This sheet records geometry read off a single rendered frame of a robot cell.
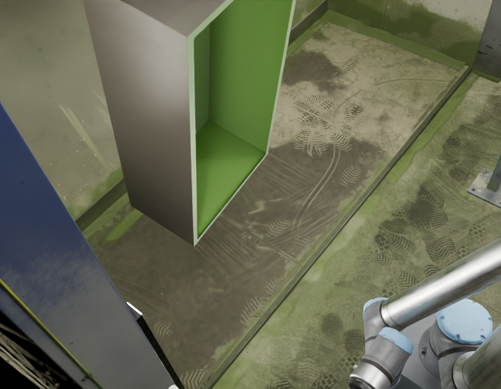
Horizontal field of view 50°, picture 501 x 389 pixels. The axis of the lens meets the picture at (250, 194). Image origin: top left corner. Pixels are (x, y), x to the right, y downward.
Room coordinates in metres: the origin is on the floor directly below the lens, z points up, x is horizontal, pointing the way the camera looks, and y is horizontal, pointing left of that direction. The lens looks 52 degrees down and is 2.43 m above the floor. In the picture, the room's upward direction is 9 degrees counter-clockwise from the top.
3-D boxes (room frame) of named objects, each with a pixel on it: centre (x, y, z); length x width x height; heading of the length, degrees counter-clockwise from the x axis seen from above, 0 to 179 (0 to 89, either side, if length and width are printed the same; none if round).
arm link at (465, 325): (0.59, -0.56, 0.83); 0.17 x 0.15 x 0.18; 169
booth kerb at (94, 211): (2.43, 0.22, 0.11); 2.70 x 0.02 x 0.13; 134
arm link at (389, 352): (0.47, -0.28, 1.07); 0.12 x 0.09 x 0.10; 134
